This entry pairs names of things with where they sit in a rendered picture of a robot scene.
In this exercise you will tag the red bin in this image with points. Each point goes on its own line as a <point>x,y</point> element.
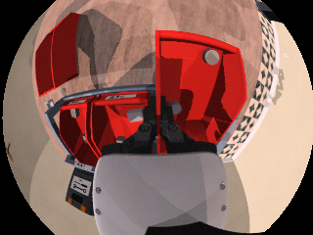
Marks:
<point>211,97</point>
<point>57,51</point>
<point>108,122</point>
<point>72,129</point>

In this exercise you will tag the dark grey disc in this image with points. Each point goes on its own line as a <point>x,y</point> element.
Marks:
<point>176,107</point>

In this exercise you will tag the grey metal disc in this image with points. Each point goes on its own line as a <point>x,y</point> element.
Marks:
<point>210,56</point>

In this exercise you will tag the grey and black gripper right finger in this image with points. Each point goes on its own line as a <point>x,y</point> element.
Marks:
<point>179,141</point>

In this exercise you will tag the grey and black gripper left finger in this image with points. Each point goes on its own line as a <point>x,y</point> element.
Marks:
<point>138,142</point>

